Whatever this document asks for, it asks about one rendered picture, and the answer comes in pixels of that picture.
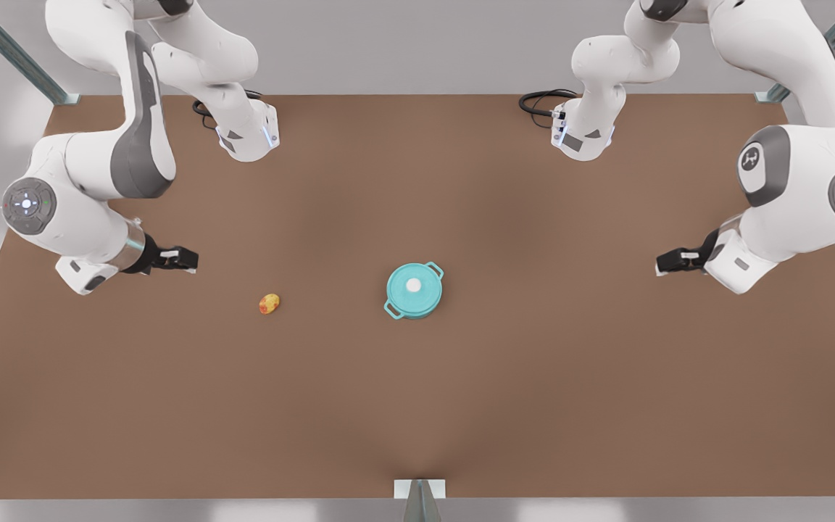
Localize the black cable loop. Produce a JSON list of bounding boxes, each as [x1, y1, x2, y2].
[[519, 89, 582, 130], [192, 90, 265, 131]]

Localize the teal lid with white knob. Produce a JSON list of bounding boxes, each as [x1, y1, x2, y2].
[[387, 264, 443, 313]]

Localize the silver frame post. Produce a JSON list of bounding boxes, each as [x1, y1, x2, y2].
[[0, 0, 81, 106], [394, 478, 446, 522], [755, 0, 835, 104]]

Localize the teal pot with handles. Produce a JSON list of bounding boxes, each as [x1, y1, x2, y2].
[[384, 262, 445, 321]]

